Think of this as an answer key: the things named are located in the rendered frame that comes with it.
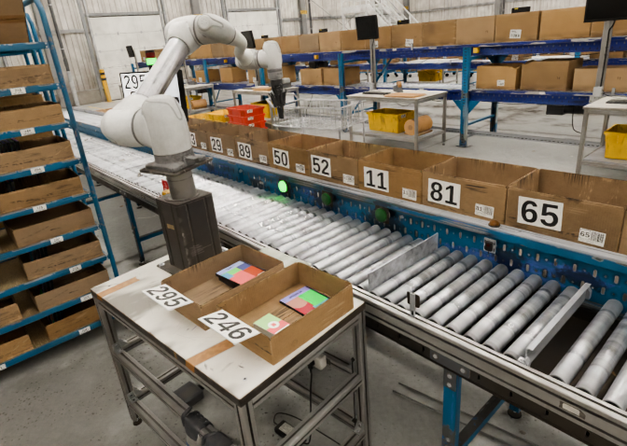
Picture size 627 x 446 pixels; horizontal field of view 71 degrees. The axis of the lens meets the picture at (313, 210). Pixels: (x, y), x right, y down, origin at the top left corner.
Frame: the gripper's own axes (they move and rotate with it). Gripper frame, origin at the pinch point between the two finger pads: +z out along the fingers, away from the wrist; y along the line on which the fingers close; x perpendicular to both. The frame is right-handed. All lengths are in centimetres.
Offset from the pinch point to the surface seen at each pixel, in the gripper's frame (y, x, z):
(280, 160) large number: -5.7, 0.1, 28.5
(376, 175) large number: -6, -79, 26
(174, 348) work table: -130, -95, 45
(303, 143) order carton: 23.5, 10.1, 26.1
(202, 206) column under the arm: -90, -55, 18
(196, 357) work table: -127, -104, 45
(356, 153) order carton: 23, -39, 27
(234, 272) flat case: -93, -75, 41
